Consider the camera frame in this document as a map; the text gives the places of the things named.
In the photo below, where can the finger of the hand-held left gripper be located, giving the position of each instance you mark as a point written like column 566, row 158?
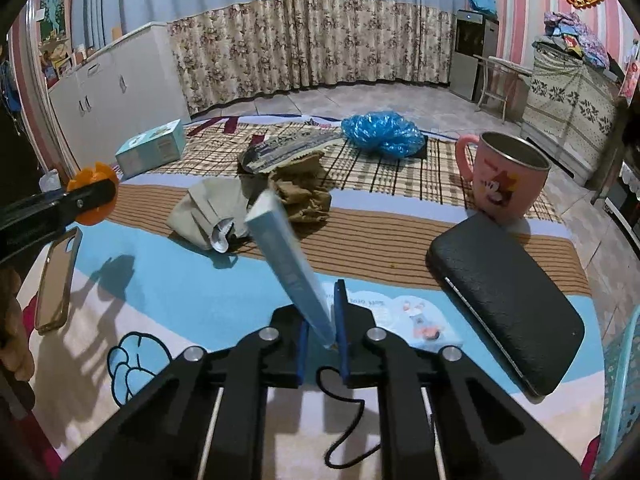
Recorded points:
column 60, row 210

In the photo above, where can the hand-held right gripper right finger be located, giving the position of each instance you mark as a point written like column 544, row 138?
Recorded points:
column 341, row 330

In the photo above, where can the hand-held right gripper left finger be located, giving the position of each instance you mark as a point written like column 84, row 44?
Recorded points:
column 302, row 355

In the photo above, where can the large orange peel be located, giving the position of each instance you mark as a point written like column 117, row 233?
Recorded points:
column 92, row 195

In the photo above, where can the white printed wrapper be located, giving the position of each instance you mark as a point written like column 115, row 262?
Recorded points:
column 415, row 320

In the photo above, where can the silver wrapper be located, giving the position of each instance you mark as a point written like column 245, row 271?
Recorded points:
column 222, row 237

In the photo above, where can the brown cloth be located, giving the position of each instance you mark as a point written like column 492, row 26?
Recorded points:
column 300, row 190

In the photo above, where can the beige cloth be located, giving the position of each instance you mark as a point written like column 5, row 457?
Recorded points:
column 210, row 210

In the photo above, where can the striped foil packet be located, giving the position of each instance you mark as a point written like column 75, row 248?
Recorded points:
column 285, row 150

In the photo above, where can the blue plastic bag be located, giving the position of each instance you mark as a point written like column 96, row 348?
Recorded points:
column 382, row 132

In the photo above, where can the teal plastic basket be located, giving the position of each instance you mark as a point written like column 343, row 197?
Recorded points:
column 620, row 395

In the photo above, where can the person's left hand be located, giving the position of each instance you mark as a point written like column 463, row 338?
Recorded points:
column 12, row 320

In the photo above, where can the brown phone case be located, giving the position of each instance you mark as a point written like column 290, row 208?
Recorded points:
column 55, row 280

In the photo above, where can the teal tissue box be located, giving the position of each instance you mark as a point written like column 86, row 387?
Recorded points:
column 150, row 147

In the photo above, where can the white cabinet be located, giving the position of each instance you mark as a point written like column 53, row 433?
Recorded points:
column 120, row 90

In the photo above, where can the cartoon printed blanket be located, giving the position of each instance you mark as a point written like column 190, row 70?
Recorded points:
column 175, row 285

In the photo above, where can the plaid blanket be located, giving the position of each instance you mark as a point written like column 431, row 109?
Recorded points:
column 380, row 175

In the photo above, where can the black flat case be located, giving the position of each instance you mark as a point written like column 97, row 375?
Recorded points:
column 505, row 305

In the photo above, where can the small orange container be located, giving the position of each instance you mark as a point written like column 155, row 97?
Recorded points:
column 116, row 33

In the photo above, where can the pink cartoon mug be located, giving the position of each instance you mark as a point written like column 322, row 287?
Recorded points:
column 500, row 180

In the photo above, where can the small folding table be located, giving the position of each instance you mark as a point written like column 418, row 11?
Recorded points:
column 500, row 85

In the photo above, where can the blue floral curtain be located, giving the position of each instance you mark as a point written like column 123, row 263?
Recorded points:
column 300, row 35

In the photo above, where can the grey water dispenser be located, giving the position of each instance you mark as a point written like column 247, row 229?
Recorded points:
column 472, row 55

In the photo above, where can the lace covered low cabinet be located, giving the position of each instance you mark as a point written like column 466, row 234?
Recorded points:
column 627, row 190

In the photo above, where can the patterned cloth covered cabinet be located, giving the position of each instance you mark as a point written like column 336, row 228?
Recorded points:
column 570, row 105

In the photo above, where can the blue cloth bundle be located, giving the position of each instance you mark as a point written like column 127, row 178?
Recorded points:
column 481, row 1

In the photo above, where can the pile of folded clothes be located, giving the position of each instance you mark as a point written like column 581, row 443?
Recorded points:
column 575, row 35

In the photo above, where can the pink hanging bag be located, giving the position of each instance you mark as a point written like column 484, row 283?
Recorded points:
column 631, row 75

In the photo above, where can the small photo frame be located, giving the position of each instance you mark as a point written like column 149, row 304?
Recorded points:
column 62, row 66

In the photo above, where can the green wall poster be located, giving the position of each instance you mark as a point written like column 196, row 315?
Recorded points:
column 52, row 7

